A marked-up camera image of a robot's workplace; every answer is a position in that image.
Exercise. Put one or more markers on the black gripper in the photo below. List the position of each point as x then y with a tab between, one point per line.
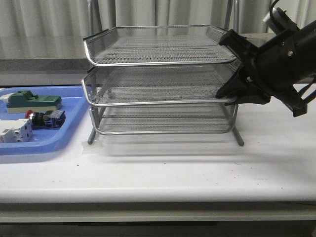
280	66

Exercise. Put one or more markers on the silver mesh tray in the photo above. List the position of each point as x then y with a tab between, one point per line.
157	45
164	119
126	86

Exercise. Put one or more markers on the red emergency stop push button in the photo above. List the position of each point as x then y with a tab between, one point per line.
51	119

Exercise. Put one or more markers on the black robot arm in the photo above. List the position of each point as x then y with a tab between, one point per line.
284	27

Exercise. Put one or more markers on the clear tape patch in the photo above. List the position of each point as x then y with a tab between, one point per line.
91	149

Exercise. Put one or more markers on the blue plastic tray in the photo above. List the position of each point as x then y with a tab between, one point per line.
45	140

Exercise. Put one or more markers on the green and cream relay module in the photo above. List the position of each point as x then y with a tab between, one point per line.
25	100

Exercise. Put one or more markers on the white circuit breaker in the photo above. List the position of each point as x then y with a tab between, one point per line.
15	131

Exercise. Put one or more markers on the grey stone counter ledge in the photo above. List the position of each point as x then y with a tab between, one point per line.
39	53

